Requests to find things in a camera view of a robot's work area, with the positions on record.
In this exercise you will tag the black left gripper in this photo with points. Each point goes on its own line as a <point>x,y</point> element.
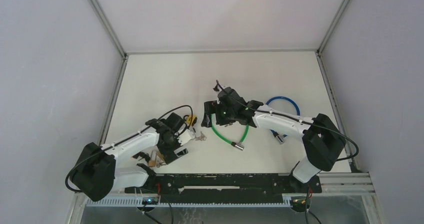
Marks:
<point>169,154</point>

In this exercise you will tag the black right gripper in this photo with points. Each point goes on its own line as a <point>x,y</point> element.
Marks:
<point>211,107</point>

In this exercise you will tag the yellow tag padlock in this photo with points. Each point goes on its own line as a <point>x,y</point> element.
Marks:
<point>190,120</point>

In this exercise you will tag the green cable lock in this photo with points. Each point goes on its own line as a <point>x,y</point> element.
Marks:
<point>238,145</point>

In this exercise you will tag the blue cable lock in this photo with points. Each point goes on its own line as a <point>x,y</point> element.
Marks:
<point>284,104</point>

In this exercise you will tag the brass padlock silver keys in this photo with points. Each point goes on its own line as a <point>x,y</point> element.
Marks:
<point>201,137</point>

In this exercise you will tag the large brass padlock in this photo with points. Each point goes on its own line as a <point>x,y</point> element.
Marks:
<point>159,159</point>

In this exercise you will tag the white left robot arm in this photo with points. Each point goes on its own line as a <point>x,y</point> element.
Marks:
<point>102,169</point>

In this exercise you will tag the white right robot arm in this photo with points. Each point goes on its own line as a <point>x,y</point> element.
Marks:
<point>321,139</point>

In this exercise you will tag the orange black padlock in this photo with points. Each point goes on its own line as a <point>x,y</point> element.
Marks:
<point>142,155</point>

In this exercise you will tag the small brass padlock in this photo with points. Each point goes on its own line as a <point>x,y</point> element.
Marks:
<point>153,159</point>

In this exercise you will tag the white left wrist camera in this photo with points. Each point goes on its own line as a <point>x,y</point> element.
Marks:
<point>186,136</point>

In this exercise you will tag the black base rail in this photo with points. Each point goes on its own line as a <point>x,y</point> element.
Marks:
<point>267,188</point>

